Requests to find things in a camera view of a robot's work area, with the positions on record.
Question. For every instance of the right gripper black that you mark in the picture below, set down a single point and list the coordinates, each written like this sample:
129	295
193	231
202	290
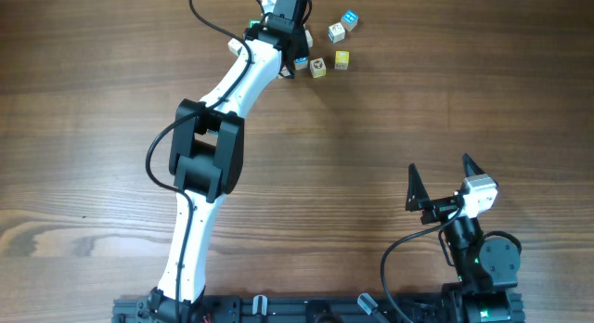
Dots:
419	200

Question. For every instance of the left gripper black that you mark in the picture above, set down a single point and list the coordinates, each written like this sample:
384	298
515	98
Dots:
305	51

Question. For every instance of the yellow sided picture block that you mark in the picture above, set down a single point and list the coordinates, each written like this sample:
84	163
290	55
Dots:
318	67

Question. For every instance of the white block teal side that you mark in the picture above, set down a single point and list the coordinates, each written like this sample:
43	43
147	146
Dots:
235	47

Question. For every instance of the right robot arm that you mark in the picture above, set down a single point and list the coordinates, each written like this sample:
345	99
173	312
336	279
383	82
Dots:
486	263

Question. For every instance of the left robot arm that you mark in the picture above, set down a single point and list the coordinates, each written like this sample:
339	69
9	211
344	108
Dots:
199	156

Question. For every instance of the red A block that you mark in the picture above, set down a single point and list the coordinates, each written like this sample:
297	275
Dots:
284	73

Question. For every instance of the blue D block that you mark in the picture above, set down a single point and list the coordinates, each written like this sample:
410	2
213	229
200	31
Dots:
301	63

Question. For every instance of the white block beside D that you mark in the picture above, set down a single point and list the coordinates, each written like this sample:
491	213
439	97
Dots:
309	39

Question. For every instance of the yellow top block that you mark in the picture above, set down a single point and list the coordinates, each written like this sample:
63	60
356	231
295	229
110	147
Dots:
342	59

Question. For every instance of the white block blue side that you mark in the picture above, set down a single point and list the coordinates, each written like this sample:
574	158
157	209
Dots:
336	32

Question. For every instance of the green N block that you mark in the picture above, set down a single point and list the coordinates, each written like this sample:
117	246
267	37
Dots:
253	22

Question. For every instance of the blue block far right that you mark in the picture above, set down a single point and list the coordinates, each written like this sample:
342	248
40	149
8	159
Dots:
349	20

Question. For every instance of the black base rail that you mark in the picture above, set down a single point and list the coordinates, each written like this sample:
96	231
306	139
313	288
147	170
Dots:
419	307

